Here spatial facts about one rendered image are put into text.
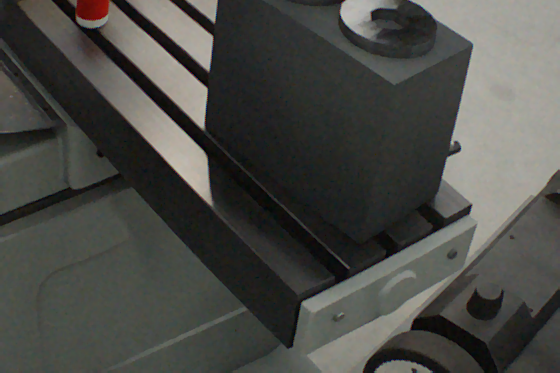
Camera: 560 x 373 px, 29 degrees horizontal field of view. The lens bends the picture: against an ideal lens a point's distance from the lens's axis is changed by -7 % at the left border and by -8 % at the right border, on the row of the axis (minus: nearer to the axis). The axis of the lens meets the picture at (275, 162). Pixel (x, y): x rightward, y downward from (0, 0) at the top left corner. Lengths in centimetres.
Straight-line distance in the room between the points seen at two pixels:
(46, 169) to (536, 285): 70
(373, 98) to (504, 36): 228
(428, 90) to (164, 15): 44
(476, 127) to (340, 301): 183
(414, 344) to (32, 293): 50
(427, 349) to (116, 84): 53
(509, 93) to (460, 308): 157
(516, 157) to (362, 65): 183
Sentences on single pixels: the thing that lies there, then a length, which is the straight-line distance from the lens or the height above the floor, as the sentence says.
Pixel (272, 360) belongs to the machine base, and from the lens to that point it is 191.
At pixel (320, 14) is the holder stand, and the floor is 112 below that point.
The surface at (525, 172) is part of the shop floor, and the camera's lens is 274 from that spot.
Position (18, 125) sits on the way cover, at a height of 87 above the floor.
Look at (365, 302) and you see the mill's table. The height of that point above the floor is 89.
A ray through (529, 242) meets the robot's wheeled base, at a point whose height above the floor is 59.
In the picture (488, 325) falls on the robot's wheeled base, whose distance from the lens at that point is 147.
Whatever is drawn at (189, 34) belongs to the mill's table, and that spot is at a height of 93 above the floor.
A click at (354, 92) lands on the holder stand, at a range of 98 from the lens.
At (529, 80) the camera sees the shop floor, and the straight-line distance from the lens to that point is 308.
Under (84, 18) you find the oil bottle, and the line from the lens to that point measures 131.
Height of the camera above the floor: 166
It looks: 40 degrees down
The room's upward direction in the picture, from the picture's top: 8 degrees clockwise
